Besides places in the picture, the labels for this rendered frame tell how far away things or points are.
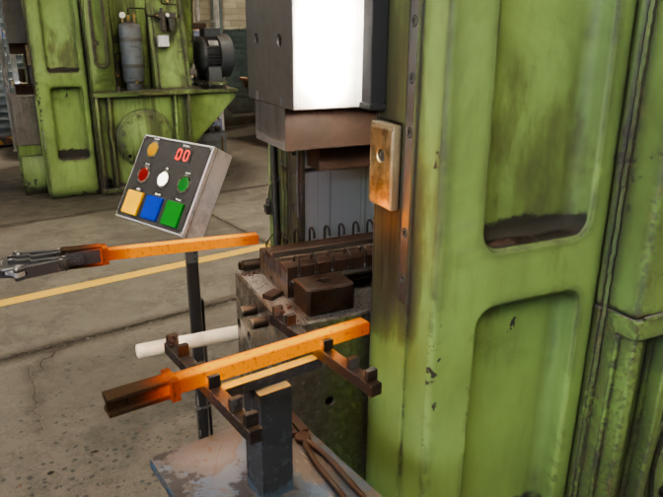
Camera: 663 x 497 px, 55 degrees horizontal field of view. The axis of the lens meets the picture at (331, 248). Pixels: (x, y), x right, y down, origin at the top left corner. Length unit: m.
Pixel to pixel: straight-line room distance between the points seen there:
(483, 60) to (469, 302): 0.45
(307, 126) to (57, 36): 5.05
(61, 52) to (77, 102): 0.44
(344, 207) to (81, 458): 1.44
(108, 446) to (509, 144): 1.97
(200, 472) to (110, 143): 5.33
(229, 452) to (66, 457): 1.48
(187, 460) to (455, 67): 0.86
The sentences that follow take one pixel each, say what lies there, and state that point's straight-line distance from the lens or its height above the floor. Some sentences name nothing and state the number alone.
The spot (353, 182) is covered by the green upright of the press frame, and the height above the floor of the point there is 1.11.
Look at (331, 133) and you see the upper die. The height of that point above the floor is 1.30.
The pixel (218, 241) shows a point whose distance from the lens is 1.51.
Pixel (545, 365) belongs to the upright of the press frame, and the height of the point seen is 0.79.
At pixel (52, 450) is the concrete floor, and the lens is 2.77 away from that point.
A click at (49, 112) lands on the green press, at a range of 6.34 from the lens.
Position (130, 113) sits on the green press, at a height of 0.74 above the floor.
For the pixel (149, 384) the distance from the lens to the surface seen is 0.99.
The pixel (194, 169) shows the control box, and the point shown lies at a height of 1.13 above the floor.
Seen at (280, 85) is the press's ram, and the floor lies 1.41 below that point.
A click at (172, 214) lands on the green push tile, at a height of 1.01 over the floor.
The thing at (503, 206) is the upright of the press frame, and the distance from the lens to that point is 1.34.
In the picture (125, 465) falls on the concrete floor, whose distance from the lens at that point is 2.60.
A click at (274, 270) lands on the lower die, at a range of 1.61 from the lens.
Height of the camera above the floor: 1.54
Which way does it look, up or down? 19 degrees down
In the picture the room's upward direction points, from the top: straight up
